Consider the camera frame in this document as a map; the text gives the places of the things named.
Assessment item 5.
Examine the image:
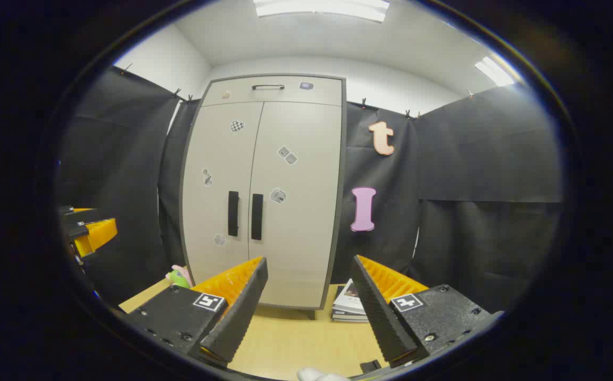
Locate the green and pink plush toy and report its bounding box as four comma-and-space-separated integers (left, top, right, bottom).
165, 265, 194, 289

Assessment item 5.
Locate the beige cabinet door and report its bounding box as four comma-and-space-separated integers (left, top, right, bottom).
182, 102, 264, 286
247, 101, 343, 309

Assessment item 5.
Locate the beige cabinet drawer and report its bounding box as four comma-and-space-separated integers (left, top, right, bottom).
202, 77, 343, 106

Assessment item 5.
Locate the black door handle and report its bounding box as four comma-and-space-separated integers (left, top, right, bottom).
251, 194, 264, 241
228, 191, 240, 237

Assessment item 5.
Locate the stack of magazines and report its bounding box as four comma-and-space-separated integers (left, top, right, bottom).
331, 279, 371, 323

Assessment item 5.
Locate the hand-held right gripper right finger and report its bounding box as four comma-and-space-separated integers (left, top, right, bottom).
351, 255, 503, 368

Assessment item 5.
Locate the small ceiling light panel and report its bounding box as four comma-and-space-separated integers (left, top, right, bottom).
474, 56, 516, 87

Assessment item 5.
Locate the large ceiling light panel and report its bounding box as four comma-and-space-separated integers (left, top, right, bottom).
254, 0, 390, 23

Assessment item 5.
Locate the black backdrop cloth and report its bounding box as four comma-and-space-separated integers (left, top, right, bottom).
58, 66, 564, 314

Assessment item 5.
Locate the beige double-door shoe cabinet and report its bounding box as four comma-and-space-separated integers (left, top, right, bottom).
179, 74, 347, 318

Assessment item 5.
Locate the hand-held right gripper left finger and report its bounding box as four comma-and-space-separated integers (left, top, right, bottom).
121, 257, 268, 367

